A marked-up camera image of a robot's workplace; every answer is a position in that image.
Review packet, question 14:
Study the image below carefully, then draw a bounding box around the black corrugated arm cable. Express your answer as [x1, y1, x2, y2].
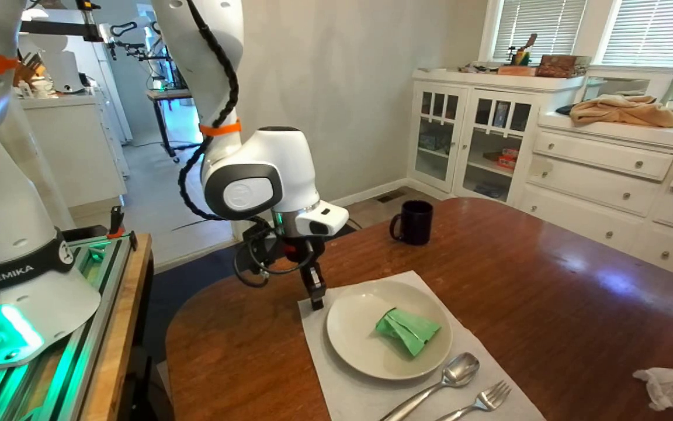
[175, 0, 275, 290]

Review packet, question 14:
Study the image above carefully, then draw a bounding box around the brown crumpled cloth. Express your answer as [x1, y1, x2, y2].
[569, 91, 673, 131]

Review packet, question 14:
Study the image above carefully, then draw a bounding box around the narrow white window blind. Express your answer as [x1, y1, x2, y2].
[490, 0, 598, 64]

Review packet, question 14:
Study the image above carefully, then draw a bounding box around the silver fork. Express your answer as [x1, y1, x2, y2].
[432, 379, 515, 421]

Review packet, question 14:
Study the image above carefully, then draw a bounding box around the black mug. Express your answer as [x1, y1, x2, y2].
[389, 199, 435, 248]

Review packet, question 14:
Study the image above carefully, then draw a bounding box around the brown wicker basket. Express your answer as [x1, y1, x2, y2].
[536, 51, 593, 79]

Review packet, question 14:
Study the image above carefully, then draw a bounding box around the dark utensil holder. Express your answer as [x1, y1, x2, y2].
[508, 30, 543, 68]

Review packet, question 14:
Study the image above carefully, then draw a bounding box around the wide white window blind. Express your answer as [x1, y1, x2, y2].
[601, 0, 673, 71]

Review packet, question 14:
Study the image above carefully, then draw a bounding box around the white table mat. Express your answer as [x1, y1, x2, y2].
[296, 269, 548, 421]

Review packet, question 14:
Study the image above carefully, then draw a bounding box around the silver spoon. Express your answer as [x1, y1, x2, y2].
[378, 351, 482, 421]

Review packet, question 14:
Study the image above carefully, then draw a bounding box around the white drawer dresser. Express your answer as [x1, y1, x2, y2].
[520, 109, 673, 290]

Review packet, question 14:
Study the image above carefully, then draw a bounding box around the white glass-door cabinet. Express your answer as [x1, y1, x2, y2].
[407, 68, 544, 207]

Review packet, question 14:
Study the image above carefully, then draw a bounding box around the white round plate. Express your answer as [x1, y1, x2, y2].
[323, 278, 455, 385]

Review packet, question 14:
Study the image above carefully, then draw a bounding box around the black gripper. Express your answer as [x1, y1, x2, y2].
[265, 233, 330, 311]

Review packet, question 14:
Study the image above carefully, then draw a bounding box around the green folded napkin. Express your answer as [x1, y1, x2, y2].
[371, 304, 445, 360]

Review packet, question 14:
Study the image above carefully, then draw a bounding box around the small black orange tool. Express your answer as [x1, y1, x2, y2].
[106, 203, 129, 241]

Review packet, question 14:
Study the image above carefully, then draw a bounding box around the wooden robot cart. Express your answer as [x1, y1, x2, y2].
[77, 233, 157, 421]

